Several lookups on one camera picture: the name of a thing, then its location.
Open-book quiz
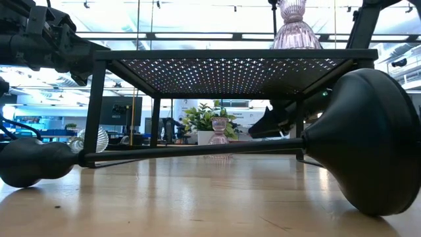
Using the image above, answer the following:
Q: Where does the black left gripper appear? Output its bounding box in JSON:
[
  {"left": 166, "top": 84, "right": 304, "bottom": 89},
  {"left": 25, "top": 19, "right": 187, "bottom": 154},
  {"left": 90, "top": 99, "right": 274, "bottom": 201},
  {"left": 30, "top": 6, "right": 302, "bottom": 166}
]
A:
[{"left": 28, "top": 5, "right": 111, "bottom": 87}]

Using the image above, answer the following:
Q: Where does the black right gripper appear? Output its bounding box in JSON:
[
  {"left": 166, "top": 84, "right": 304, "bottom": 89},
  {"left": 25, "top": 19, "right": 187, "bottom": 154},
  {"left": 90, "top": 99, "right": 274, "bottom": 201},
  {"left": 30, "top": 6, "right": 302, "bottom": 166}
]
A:
[{"left": 248, "top": 89, "right": 333, "bottom": 139}]

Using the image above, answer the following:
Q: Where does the pink ribbed glass candle holder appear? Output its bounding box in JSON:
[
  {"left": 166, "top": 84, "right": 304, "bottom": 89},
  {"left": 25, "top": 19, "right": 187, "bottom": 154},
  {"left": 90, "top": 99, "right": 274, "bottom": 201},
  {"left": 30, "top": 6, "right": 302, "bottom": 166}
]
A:
[
  {"left": 207, "top": 117, "right": 230, "bottom": 145},
  {"left": 271, "top": 0, "right": 323, "bottom": 50}
]

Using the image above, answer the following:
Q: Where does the clear ribbed glass candle holder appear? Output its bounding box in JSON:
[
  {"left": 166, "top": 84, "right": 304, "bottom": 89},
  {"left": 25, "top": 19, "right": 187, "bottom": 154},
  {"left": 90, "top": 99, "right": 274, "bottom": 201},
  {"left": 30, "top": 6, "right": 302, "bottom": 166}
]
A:
[{"left": 68, "top": 126, "right": 110, "bottom": 155}]

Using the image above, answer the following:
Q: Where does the long black candlestick holder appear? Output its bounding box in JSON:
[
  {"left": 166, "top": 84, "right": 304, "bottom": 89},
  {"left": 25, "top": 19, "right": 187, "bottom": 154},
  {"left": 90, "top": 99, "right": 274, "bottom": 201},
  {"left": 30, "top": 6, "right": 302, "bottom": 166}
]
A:
[{"left": 0, "top": 67, "right": 421, "bottom": 217}]

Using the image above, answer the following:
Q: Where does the medium black candlestick holder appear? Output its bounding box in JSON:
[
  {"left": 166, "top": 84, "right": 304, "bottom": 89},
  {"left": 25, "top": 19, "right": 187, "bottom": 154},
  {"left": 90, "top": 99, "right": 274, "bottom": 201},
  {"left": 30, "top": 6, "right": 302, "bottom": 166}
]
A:
[{"left": 268, "top": 0, "right": 280, "bottom": 38}]

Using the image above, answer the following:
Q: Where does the black monitor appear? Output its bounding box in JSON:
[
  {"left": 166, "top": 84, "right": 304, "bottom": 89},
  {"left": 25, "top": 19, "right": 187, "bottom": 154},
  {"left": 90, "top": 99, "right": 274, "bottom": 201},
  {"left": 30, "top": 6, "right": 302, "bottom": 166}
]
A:
[{"left": 99, "top": 95, "right": 143, "bottom": 127}]

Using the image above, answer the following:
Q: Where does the green plant in white pot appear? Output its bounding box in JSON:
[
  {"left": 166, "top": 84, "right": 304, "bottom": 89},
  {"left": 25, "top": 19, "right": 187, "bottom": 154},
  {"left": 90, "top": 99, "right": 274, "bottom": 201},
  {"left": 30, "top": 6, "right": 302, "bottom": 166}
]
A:
[{"left": 181, "top": 100, "right": 239, "bottom": 146}]

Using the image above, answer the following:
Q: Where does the black perforated metal stand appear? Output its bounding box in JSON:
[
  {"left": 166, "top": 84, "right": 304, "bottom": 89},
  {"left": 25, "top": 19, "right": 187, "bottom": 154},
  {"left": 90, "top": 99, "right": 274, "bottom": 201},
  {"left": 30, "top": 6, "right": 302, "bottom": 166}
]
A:
[{"left": 82, "top": 48, "right": 379, "bottom": 169}]

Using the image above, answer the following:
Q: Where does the thin yellow hanging cord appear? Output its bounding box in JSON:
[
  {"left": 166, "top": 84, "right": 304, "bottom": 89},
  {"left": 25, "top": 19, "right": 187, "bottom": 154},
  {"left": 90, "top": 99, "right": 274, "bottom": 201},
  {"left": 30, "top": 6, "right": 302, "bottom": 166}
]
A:
[{"left": 130, "top": 0, "right": 141, "bottom": 146}]

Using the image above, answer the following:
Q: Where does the black looped cable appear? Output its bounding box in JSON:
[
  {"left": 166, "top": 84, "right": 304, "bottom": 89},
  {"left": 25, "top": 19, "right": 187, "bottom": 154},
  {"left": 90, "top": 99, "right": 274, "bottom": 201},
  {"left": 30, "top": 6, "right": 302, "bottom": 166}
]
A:
[{"left": 0, "top": 115, "right": 42, "bottom": 142}]

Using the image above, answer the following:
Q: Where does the black aluminium table frame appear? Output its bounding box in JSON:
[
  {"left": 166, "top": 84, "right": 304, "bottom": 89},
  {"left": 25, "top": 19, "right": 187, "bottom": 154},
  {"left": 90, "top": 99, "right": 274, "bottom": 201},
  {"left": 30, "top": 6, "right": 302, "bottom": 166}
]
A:
[{"left": 0, "top": 141, "right": 299, "bottom": 155}]

